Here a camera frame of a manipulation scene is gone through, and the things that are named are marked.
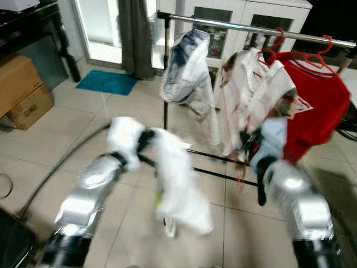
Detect white garment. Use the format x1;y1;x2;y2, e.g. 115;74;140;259
148;128;214;236

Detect red plastic hanger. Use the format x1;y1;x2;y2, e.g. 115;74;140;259
260;28;287;65
290;35;336;71

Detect glass sliding door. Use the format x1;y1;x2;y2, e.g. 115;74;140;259
75;0;168;68

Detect pale denim garment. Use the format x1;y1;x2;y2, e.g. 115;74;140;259
161;29;221;146

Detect purple hanger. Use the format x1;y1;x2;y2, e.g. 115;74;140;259
190;17;202;35

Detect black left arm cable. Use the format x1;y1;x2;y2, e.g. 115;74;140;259
20;123;112;219

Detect metal clothes rack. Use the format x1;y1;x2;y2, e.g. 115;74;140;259
158;11;357;188

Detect white box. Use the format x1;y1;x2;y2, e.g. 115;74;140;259
0;0;40;12

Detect plain cardboard box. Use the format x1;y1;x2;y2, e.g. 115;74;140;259
0;54;44;118

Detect black hanging strap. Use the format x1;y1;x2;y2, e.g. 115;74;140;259
257;173;269;207

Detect red printed t-shirt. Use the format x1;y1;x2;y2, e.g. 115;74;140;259
276;51;353;166

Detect black desk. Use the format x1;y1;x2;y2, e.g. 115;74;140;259
0;0;82;83

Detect teal floor mat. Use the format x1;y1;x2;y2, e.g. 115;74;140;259
76;70;138;97

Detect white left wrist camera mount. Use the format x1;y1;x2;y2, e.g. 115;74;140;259
107;116;147;171

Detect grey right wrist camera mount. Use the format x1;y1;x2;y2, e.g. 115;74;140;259
250;117;288;171

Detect grey curtain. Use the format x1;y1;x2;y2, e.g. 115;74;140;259
118;0;156;80

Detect white button shirt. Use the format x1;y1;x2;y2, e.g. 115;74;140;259
215;49;297;158

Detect white glass-door cabinet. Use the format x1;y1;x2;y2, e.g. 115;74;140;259
158;0;313;70

